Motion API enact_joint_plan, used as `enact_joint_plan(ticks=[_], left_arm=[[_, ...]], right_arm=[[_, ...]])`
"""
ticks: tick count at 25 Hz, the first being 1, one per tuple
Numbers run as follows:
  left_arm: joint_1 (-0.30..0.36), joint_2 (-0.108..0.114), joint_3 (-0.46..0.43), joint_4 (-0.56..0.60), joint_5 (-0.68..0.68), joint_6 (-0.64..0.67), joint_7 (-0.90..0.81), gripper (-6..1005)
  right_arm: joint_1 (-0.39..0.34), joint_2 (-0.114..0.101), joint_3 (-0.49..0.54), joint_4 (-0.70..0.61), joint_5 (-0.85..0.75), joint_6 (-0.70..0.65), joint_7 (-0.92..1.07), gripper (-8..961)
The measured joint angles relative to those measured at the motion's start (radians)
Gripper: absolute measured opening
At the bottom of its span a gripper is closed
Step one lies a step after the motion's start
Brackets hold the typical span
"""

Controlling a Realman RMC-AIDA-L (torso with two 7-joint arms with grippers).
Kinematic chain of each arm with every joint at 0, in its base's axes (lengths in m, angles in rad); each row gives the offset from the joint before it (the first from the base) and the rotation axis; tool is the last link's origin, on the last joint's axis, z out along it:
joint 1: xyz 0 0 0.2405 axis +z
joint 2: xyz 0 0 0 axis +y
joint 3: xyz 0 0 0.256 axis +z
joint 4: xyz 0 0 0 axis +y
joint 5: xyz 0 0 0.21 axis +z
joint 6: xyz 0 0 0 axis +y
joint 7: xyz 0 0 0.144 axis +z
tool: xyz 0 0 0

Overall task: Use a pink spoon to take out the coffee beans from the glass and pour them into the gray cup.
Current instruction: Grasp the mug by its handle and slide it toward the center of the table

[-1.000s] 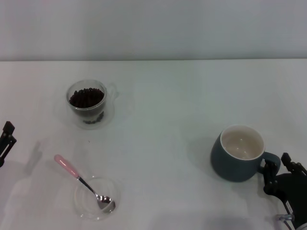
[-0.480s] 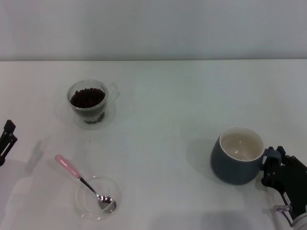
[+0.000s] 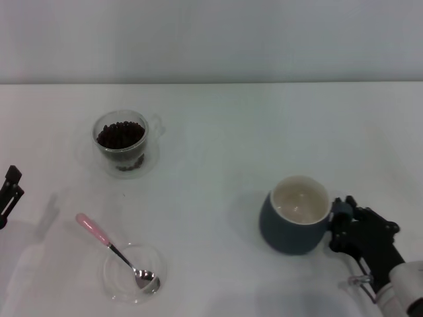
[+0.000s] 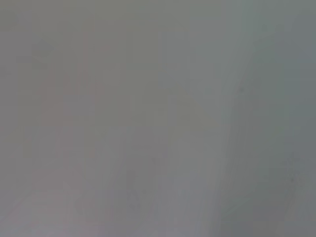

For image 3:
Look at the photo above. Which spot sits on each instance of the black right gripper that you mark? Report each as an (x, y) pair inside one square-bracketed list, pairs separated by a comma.
[(373, 241)]

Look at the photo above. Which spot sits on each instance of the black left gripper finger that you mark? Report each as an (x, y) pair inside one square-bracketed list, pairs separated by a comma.
[(13, 190)]

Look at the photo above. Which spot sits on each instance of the dark blue ceramic mug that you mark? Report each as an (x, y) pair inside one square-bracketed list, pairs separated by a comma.
[(287, 237)]

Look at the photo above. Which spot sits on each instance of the small clear glass bowl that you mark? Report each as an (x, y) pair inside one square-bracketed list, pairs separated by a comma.
[(115, 280)]

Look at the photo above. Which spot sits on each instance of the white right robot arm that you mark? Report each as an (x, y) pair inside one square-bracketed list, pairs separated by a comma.
[(406, 284)]

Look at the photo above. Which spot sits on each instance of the dark coffee beans heap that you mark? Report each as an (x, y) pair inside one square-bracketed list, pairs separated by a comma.
[(120, 135)]

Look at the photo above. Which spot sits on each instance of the clear double-wall glass cup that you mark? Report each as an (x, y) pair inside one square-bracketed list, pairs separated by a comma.
[(149, 132)]

